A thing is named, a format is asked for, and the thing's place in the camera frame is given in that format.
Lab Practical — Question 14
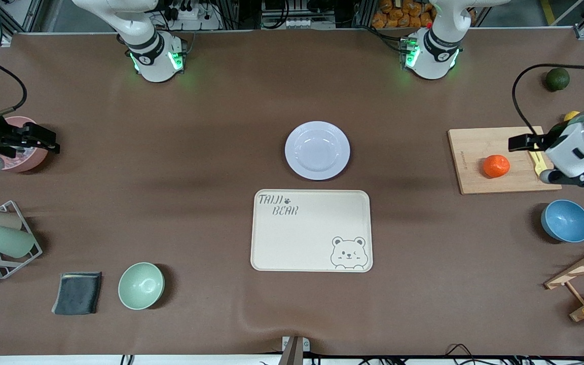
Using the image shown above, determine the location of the dark green avocado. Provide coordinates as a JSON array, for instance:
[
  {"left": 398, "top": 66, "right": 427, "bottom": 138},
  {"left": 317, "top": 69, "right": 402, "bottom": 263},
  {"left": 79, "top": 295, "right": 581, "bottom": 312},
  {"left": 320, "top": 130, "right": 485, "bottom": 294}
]
[{"left": 546, "top": 67, "right": 570, "bottom": 92}]

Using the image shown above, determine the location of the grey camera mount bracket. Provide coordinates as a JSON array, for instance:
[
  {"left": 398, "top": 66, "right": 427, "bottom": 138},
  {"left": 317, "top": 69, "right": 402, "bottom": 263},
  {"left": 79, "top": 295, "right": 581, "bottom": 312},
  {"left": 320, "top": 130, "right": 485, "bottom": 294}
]
[{"left": 278, "top": 336, "right": 310, "bottom": 365}]

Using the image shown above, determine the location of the mint green cup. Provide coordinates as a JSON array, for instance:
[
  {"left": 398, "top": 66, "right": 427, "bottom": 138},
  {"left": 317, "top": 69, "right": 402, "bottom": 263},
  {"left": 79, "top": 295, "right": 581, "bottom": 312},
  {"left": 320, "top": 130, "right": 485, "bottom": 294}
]
[{"left": 0, "top": 225, "right": 35, "bottom": 259}]

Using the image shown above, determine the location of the white power strip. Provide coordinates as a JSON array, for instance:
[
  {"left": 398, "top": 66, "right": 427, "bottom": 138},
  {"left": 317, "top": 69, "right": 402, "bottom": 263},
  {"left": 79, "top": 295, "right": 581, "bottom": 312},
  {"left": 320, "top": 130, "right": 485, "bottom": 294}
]
[{"left": 173, "top": 5, "right": 222, "bottom": 31}]

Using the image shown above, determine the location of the dark grey folded cloth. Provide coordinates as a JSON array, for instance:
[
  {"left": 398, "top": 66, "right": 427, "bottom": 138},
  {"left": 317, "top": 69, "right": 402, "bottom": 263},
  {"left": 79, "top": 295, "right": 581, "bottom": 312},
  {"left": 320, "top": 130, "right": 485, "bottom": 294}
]
[{"left": 51, "top": 272, "right": 103, "bottom": 316}]

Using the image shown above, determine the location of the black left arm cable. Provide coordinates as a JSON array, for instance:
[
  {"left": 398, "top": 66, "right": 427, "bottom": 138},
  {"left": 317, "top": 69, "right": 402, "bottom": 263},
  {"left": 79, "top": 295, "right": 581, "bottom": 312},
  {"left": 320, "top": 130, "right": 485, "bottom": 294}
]
[{"left": 512, "top": 63, "right": 584, "bottom": 136}]

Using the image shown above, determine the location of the white round plate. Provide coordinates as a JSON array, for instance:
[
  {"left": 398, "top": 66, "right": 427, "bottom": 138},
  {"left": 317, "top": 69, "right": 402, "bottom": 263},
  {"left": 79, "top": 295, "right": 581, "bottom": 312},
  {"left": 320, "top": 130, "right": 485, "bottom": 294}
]
[{"left": 285, "top": 121, "right": 351, "bottom": 181}]

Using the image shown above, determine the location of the bag of orange fruits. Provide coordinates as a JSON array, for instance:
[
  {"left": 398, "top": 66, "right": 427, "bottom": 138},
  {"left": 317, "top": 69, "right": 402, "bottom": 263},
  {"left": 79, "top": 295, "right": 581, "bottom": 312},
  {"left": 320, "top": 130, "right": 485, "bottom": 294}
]
[{"left": 372, "top": 0, "right": 475, "bottom": 29}]

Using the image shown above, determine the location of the grey wire cup rack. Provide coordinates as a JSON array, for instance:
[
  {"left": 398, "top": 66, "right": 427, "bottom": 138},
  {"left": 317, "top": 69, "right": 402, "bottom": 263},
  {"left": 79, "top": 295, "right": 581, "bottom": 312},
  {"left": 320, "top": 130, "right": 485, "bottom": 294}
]
[{"left": 0, "top": 200, "right": 43, "bottom": 280}]

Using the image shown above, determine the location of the cream bear print tray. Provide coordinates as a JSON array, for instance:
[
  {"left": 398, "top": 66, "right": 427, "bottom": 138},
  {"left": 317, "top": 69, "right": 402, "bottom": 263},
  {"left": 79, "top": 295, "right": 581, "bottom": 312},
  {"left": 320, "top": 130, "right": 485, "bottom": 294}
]
[{"left": 250, "top": 189, "right": 373, "bottom": 273}]

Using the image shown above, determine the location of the pink bowl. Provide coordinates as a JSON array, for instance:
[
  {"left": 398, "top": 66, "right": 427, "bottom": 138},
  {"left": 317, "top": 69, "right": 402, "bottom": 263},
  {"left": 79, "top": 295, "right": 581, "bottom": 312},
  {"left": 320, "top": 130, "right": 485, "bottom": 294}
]
[{"left": 0, "top": 116, "right": 49, "bottom": 173}]

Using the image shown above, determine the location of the blue bowl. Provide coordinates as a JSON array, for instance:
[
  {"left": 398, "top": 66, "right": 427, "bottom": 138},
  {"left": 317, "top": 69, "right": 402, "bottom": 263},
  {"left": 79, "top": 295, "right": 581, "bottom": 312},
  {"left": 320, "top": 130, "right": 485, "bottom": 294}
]
[{"left": 541, "top": 199, "right": 584, "bottom": 243}]

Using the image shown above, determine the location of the orange fruit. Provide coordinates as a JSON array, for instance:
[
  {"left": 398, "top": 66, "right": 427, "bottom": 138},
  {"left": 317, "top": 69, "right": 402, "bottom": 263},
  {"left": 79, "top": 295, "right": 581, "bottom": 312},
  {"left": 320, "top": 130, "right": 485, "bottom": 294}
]
[{"left": 483, "top": 155, "right": 510, "bottom": 178}]

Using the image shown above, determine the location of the brown table mat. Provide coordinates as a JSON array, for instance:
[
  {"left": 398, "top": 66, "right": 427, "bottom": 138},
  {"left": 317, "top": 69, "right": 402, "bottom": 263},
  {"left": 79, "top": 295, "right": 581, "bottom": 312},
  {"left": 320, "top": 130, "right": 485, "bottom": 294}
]
[{"left": 0, "top": 28, "right": 584, "bottom": 356}]

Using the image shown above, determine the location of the wooden dish rack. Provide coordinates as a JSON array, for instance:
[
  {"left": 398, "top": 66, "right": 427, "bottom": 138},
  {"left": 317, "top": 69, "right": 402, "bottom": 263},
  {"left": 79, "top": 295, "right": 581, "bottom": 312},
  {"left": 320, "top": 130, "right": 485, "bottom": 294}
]
[{"left": 544, "top": 238, "right": 584, "bottom": 322}]

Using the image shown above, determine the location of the yellow plastic knife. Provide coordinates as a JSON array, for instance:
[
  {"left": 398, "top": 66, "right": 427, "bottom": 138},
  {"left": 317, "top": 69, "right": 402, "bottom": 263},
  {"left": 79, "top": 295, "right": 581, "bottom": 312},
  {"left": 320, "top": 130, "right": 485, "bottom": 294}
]
[{"left": 529, "top": 150, "right": 547, "bottom": 177}]

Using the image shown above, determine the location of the wooden cutting board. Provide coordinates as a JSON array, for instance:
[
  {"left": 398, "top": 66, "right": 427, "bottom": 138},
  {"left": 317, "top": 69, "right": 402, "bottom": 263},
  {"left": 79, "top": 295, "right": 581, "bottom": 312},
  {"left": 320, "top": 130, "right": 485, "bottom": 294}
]
[{"left": 448, "top": 126, "right": 562, "bottom": 195}]

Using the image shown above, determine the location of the light green bowl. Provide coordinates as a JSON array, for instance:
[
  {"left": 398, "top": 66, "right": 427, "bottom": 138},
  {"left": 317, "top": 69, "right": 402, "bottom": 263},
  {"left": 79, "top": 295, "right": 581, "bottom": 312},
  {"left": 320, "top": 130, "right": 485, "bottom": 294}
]
[{"left": 118, "top": 262, "right": 165, "bottom": 310}]

